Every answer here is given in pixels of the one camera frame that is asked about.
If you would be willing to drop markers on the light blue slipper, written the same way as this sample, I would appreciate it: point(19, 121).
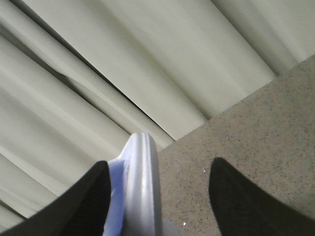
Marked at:
point(135, 206)

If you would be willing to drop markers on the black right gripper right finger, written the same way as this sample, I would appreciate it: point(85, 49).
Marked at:
point(241, 208)

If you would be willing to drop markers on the grey-green curtain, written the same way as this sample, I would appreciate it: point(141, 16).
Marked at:
point(206, 78)

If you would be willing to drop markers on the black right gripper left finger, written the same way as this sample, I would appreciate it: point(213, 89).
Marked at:
point(80, 211)

